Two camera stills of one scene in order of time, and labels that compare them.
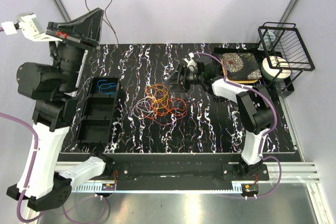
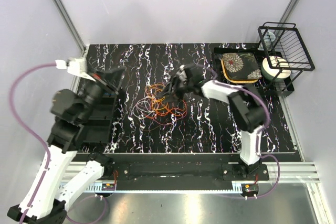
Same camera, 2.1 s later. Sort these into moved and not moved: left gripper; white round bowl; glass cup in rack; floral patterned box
Moved: left gripper
Not moved: glass cup in rack; white round bowl; floral patterned box
